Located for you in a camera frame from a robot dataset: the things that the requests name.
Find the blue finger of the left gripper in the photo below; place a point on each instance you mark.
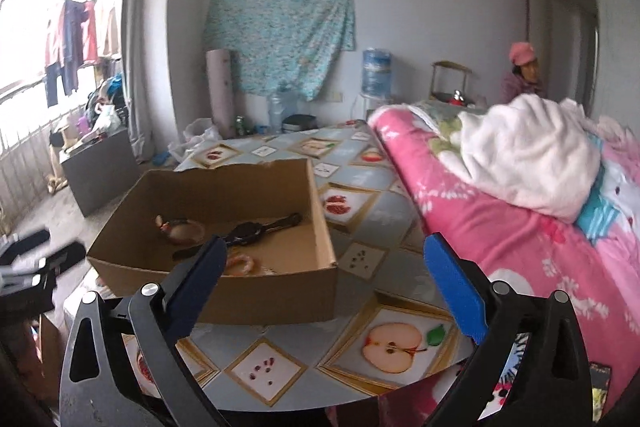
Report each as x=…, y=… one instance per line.
x=14, y=246
x=55, y=259

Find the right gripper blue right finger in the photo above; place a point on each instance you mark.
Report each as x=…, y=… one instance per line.
x=493, y=316

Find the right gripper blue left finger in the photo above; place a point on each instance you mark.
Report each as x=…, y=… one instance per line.
x=161, y=314

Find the pink strap kids watch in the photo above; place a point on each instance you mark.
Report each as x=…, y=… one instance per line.
x=244, y=234

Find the fruit pattern tablecloth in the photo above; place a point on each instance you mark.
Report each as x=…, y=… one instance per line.
x=340, y=307

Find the grey low cabinet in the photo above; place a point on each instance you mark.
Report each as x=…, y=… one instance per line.
x=97, y=173

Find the brown cardboard box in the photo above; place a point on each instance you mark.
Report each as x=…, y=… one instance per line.
x=278, y=263

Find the pink floral quilt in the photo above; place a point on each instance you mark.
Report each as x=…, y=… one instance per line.
x=534, y=253

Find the white fluffy blanket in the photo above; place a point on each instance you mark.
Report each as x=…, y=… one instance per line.
x=532, y=153

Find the white plastic bag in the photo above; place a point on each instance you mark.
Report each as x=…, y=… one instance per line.
x=199, y=131

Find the small wooden shelf stand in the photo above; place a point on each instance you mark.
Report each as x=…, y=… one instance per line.
x=449, y=83

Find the hanging clothes on line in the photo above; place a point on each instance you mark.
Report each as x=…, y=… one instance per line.
x=82, y=34

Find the person in pink hat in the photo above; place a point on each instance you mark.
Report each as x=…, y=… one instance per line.
x=524, y=77

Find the blue water dispenser bottle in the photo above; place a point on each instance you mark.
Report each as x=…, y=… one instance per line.
x=376, y=79

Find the rolled pink mat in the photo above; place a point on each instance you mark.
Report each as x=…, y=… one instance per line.
x=220, y=87

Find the grey curtain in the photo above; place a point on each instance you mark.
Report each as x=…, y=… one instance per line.
x=152, y=119

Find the teal floral wall cloth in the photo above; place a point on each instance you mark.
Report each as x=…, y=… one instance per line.
x=281, y=45

